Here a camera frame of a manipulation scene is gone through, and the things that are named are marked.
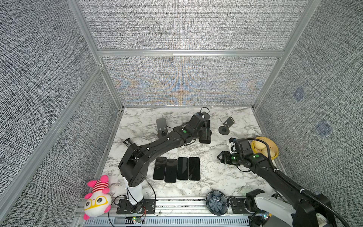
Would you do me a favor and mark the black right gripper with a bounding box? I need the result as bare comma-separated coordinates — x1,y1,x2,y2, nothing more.
216,150,244,165

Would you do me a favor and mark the black phone wooden base stand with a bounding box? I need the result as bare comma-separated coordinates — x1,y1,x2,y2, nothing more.
199,120,212,144

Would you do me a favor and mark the black phone white stand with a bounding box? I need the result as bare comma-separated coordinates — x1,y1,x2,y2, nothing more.
189,157,200,181
153,157,167,180

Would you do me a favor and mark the black phone grey stand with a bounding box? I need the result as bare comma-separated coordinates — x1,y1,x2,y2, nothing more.
164,159,178,183

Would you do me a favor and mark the black phone front white stand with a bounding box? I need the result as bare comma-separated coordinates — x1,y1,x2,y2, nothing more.
153,157,167,180

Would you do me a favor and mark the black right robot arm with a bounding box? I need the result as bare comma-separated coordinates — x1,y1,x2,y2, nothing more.
217,138,337,227

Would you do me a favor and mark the grey round base phone stand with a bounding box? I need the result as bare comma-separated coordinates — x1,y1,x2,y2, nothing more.
218,116,235,135

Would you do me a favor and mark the wooden base grey phone stand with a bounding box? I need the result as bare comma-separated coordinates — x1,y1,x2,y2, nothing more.
156,118,168,139

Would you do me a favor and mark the yellow rimmed wooden bowl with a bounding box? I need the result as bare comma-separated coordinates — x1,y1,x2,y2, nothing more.
251,137,279,158

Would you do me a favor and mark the cream bun left in bowl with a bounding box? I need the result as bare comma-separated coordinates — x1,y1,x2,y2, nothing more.
254,141,267,153

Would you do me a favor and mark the cream bun in bowl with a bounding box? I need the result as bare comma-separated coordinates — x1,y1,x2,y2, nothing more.
254,141,267,153
262,148,277,160

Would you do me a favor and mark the cream bun right in bowl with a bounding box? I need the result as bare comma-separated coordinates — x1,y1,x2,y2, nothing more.
262,148,277,160

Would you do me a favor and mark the small black packet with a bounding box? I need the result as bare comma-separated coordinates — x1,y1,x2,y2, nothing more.
123,138,134,147

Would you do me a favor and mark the pink white plush toy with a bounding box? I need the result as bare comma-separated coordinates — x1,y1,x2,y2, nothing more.
83,175,112,220

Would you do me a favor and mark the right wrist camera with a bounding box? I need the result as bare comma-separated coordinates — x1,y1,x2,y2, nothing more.
227,138,245,154

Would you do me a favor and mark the aluminium front rail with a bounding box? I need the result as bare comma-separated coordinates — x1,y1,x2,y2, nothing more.
71,197,252,227

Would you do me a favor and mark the black corrugated cable conduit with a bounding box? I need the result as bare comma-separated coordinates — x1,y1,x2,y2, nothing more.
236,138,352,227

